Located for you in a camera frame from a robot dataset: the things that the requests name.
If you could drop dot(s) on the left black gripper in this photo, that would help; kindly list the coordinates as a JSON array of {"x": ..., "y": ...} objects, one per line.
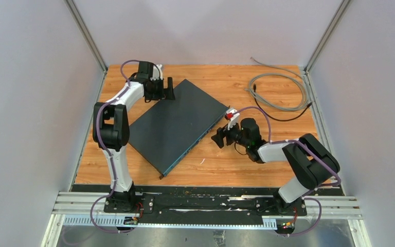
[{"x": 164, "y": 93}]

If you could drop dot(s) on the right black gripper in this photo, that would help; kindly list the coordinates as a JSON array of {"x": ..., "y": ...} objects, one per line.
[{"x": 222, "y": 133}]

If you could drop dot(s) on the dark blue network switch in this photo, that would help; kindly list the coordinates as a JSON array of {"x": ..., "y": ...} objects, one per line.
[{"x": 167, "y": 131}]

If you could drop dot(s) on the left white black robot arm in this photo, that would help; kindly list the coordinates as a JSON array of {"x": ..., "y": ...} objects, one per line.
[{"x": 111, "y": 130}]

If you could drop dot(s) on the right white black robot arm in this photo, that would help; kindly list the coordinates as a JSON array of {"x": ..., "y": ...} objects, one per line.
[{"x": 311, "y": 163}]

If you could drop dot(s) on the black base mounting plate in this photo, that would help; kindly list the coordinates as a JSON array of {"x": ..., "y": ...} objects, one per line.
[{"x": 206, "y": 206}]

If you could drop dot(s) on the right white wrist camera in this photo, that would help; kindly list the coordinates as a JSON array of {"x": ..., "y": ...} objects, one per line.
[{"x": 232, "y": 115}]

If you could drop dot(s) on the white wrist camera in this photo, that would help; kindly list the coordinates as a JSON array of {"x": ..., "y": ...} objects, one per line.
[
  {"x": 157, "y": 72},
  {"x": 232, "y": 115}
]

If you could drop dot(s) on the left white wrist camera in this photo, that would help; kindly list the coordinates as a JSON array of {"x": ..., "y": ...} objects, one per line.
[{"x": 157, "y": 72}]

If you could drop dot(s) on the left aluminium corner post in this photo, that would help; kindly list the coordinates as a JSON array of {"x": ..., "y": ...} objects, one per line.
[{"x": 78, "y": 18}]

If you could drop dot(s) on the aluminium corner post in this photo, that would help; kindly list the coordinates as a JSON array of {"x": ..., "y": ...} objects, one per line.
[
  {"x": 78, "y": 18},
  {"x": 338, "y": 15}
]

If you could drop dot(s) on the aluminium front frame rail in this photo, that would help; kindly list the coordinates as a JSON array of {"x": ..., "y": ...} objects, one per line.
[{"x": 73, "y": 209}]

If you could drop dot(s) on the right aluminium corner post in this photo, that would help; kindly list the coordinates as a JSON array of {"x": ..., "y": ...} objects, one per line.
[{"x": 338, "y": 15}]

